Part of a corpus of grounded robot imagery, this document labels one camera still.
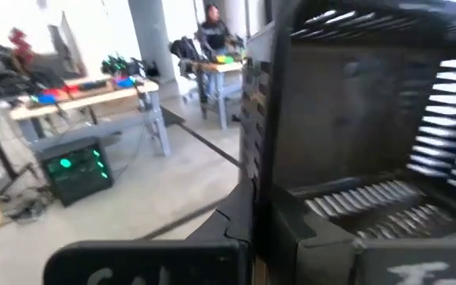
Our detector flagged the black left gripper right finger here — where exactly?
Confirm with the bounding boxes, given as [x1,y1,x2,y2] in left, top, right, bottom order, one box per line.
[269,189,456,285]

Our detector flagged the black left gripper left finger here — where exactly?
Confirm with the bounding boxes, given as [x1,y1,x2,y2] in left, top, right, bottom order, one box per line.
[43,180,257,285]

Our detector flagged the black plastic slotted basket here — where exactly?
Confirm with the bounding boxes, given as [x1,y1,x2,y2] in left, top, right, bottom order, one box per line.
[238,0,456,243]

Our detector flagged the computer tower green lights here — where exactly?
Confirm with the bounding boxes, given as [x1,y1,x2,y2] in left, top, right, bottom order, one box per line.
[39,136,115,207]

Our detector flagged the wooden top workbench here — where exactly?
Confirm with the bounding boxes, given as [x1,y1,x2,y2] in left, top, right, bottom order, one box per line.
[9,77,173,158]
[190,59,245,131]

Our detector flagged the blue plastic item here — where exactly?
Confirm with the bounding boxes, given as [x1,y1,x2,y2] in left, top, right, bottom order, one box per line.
[112,76,138,90]

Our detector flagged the red plastic item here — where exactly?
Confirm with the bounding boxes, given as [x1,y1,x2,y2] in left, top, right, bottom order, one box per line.
[52,87,71,101]

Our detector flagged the green black robot devices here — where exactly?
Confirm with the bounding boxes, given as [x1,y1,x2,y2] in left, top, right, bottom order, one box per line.
[100,54,150,79]

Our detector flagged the black bag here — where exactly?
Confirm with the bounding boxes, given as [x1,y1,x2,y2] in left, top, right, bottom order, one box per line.
[169,35,202,79]

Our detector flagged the grey building column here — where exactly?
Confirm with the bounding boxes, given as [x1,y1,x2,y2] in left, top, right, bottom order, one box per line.
[127,0,178,86]

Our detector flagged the person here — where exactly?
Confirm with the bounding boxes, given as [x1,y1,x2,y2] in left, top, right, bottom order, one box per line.
[195,2,235,59]

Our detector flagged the black equipment pile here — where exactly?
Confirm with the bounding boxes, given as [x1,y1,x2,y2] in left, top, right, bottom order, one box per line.
[0,43,67,105]

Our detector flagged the red fabric object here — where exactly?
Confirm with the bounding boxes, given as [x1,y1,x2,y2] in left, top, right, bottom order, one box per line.
[8,26,34,60]

